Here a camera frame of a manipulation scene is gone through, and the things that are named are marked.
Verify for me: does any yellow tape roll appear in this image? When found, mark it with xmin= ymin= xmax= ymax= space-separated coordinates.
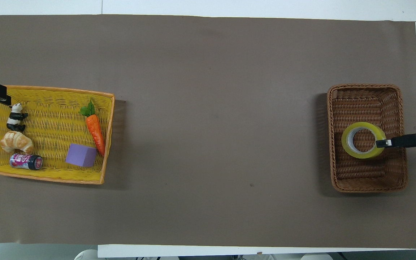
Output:
xmin=341 ymin=122 xmax=387 ymax=159

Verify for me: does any yellow wicker basket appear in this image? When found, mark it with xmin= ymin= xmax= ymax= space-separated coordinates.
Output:
xmin=0 ymin=85 xmax=115 ymax=185

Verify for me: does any brown wicker basket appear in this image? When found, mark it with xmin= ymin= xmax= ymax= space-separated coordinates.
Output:
xmin=326 ymin=84 xmax=408 ymax=193

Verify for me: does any toy carrot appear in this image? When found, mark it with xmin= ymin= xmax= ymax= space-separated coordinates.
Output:
xmin=79 ymin=98 xmax=106 ymax=156

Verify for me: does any purple cube block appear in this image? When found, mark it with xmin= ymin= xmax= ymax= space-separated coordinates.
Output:
xmin=65 ymin=143 xmax=98 ymax=168

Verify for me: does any small pink drink can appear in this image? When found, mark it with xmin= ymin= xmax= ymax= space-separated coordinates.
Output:
xmin=9 ymin=153 xmax=43 ymax=170

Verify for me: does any toy croissant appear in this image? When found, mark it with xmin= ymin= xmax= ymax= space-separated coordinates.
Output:
xmin=0 ymin=131 xmax=34 ymax=155

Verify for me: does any panda figurine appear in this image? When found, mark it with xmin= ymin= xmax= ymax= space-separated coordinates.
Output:
xmin=6 ymin=103 xmax=29 ymax=132

